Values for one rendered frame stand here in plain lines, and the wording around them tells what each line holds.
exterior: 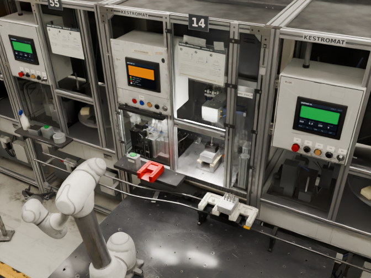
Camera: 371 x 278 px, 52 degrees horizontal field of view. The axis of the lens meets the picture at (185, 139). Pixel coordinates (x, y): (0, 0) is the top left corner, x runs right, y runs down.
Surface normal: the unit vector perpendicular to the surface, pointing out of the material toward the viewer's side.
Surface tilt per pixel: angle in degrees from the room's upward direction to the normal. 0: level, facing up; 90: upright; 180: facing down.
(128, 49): 90
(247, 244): 0
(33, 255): 0
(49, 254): 0
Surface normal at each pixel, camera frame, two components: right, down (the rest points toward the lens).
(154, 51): -0.47, 0.49
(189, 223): -0.02, -0.83
